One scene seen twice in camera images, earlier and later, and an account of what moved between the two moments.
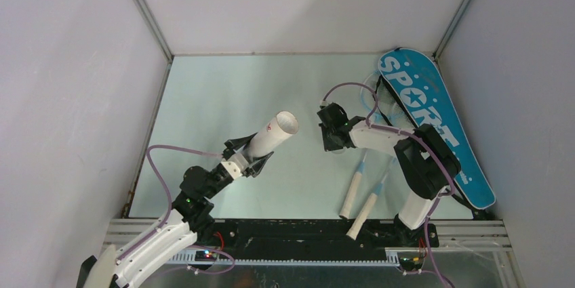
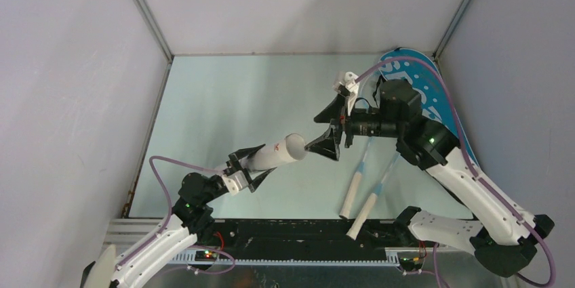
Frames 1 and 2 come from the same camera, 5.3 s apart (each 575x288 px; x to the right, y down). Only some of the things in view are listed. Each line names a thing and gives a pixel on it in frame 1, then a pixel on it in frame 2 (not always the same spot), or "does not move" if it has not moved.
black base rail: x=309 y=238 does not move
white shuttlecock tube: x=271 y=137 → x=293 y=148
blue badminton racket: x=363 y=215 does not move
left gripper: x=256 y=167 → x=234 y=165
